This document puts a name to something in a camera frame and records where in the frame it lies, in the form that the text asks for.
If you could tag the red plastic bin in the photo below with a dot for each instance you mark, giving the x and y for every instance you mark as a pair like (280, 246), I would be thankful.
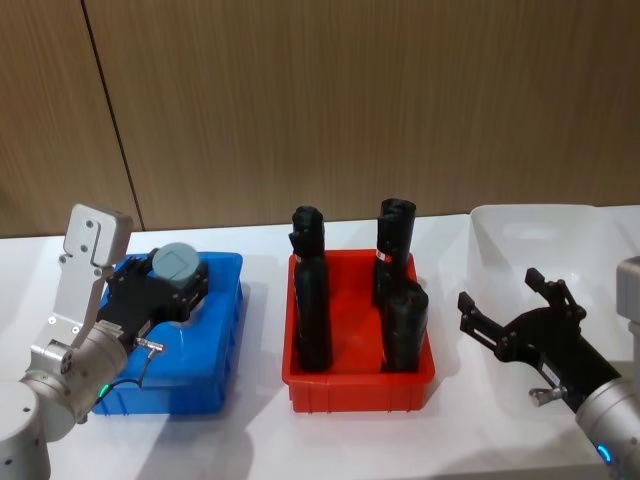
(350, 345)

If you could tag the grey round cylinder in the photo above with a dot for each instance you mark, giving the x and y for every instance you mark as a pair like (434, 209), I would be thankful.
(175, 264)

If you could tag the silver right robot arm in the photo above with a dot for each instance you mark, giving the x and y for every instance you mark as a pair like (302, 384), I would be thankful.
(612, 415)

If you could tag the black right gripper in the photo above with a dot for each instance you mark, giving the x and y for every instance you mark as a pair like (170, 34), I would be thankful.
(555, 345)

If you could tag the tall black wrapped bottle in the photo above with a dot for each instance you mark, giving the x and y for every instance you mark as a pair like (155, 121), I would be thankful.
(314, 310)
(395, 240)

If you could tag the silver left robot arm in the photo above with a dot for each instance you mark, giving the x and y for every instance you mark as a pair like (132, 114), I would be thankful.
(80, 280)

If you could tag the short black wrapped bottle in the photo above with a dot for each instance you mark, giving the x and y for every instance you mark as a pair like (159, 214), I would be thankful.
(406, 330)

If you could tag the blue plastic bin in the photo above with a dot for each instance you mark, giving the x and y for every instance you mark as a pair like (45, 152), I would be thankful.
(200, 365)

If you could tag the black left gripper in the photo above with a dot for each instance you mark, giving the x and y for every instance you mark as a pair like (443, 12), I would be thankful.
(140, 305)

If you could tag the white plastic bin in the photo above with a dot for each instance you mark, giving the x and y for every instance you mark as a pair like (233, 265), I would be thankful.
(540, 240)

